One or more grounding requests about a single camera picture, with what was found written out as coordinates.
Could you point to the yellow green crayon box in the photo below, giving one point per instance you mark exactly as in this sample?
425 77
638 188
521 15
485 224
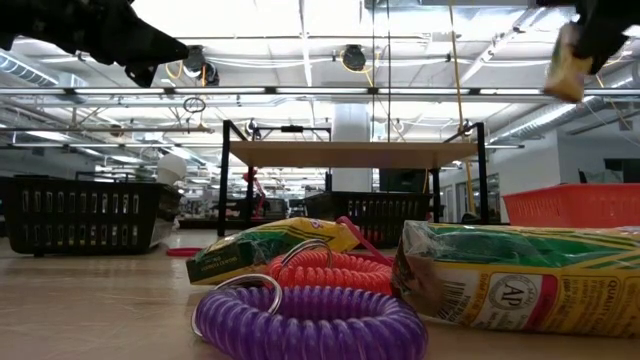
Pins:
525 280
562 75
235 255

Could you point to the orange plastic mesh basket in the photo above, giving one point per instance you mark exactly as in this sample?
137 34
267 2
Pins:
565 205

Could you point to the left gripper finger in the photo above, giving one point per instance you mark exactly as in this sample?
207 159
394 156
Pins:
135 22
145 52

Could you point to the white building column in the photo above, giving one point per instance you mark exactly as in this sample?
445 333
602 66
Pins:
352 125

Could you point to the black rig frame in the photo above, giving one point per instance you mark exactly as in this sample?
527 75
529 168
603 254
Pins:
200 223

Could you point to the black plastic mesh basket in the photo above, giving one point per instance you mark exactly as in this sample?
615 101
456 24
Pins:
75 219
390 195

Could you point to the wooden shelf riser black legs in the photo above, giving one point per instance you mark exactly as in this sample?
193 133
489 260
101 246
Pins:
350 154

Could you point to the silver ceiling duct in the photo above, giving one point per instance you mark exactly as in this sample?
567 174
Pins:
540 122

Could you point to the red background machine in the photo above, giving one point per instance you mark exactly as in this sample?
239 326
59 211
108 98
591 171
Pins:
250 176

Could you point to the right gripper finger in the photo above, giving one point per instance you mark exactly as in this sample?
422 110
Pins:
605 42

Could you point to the black background monitor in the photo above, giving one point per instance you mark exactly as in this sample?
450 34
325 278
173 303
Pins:
402 181

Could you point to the long ceiling light track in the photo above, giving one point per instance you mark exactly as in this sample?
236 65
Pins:
300 90

